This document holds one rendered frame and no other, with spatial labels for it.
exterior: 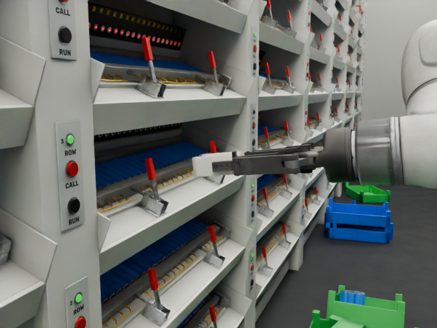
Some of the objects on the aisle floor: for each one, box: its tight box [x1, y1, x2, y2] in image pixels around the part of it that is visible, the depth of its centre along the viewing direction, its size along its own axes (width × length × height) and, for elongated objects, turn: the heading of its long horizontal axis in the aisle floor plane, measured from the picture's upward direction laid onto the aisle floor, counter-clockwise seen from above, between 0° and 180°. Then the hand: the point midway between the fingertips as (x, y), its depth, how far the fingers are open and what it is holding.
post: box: [259, 0, 311, 271], centre depth 180 cm, size 20×9×173 cm
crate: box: [326, 285, 405, 328], centre depth 137 cm, size 30×20×8 cm
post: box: [173, 0, 259, 328], centre depth 116 cm, size 20×9×173 cm
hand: (218, 164), depth 70 cm, fingers open, 3 cm apart
